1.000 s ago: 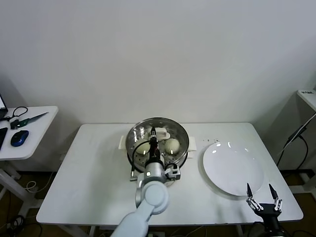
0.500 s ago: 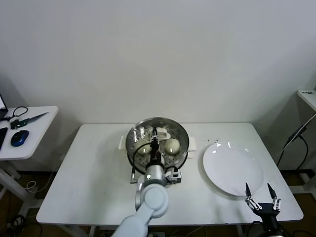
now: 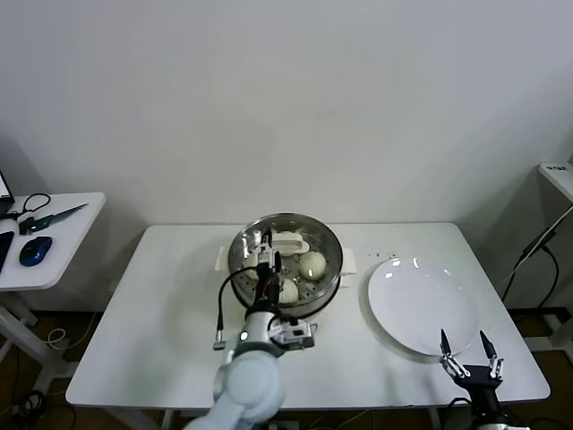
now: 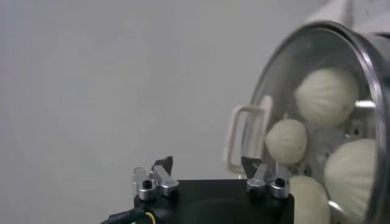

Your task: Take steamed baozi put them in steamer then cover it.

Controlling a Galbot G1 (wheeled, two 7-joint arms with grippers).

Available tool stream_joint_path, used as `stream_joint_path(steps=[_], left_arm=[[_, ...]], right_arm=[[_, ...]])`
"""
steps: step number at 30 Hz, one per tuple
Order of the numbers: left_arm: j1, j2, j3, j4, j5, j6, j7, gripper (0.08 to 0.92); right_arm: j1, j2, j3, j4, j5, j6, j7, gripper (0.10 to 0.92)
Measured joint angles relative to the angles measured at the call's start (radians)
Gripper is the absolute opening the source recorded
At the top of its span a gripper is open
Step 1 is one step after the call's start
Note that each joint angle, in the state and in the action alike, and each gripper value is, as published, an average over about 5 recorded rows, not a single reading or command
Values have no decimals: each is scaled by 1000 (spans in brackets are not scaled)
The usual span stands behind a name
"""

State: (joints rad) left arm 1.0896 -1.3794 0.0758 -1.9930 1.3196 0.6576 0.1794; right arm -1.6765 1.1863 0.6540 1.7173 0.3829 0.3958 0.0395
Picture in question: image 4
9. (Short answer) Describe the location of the glass lid with white handle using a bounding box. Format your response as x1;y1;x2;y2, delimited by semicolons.
224;20;390;224

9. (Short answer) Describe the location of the stainless steel steamer basket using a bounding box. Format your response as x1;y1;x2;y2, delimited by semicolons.
304;0;390;224

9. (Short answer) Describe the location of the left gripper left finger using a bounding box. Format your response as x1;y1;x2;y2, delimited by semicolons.
132;156;180;201

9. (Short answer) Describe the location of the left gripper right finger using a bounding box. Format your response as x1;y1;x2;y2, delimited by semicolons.
240;156;291;199

